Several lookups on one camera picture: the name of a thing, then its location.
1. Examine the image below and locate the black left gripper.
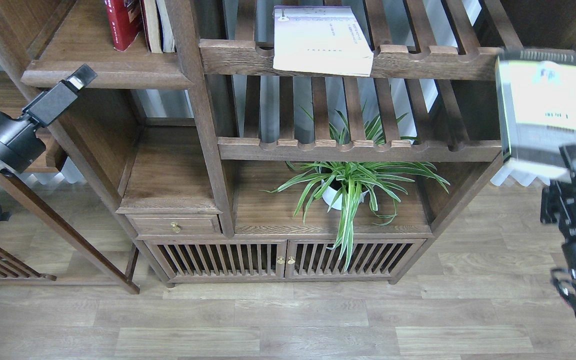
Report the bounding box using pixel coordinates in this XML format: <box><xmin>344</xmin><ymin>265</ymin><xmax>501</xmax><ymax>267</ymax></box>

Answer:
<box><xmin>0</xmin><ymin>64</ymin><xmax>98</xmax><ymax>173</ymax></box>

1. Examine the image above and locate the red paperback book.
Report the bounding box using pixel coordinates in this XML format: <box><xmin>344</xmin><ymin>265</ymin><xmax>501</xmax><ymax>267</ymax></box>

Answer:
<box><xmin>104</xmin><ymin>0</ymin><xmax>144</xmax><ymax>51</ymax></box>

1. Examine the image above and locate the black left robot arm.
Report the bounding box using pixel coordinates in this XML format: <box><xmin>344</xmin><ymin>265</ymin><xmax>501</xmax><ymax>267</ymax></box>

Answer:
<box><xmin>0</xmin><ymin>64</ymin><xmax>98</xmax><ymax>221</ymax></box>

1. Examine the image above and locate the wooden side shelf unit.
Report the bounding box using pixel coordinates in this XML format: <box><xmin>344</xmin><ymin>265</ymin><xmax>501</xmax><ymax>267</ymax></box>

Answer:
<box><xmin>0</xmin><ymin>70</ymin><xmax>141</xmax><ymax>295</ymax></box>

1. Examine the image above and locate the white pleated curtain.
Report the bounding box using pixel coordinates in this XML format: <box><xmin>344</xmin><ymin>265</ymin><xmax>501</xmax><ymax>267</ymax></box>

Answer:
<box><xmin>489</xmin><ymin>50</ymin><xmax>576</xmax><ymax>188</ymax></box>

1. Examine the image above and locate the white upright book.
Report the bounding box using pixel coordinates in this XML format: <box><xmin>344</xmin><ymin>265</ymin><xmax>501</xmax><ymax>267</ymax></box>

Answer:
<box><xmin>156</xmin><ymin>0</ymin><xmax>176</xmax><ymax>53</ymax></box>

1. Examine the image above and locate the beige upright book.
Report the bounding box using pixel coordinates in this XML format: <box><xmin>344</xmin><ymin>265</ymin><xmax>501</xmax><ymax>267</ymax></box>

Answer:
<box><xmin>141</xmin><ymin>0</ymin><xmax>163</xmax><ymax>54</ymax></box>

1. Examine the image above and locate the brass drawer knob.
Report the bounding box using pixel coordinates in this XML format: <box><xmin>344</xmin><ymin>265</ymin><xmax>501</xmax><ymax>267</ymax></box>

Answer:
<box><xmin>170</xmin><ymin>222</ymin><xmax>182</xmax><ymax>234</ymax></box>

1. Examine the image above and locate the dark wooden bookshelf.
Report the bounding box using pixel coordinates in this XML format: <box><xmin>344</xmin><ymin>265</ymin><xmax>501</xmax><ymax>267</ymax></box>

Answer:
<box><xmin>0</xmin><ymin>0</ymin><xmax>576</xmax><ymax>286</ymax></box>

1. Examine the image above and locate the green spider plant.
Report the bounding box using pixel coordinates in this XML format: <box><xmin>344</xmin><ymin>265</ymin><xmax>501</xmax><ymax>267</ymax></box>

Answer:
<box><xmin>263</xmin><ymin>102</ymin><xmax>451</xmax><ymax>271</ymax></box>

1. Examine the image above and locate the white paperback book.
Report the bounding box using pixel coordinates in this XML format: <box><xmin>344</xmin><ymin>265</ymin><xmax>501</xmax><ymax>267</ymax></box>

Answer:
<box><xmin>272</xmin><ymin>6</ymin><xmax>374</xmax><ymax>76</ymax></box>

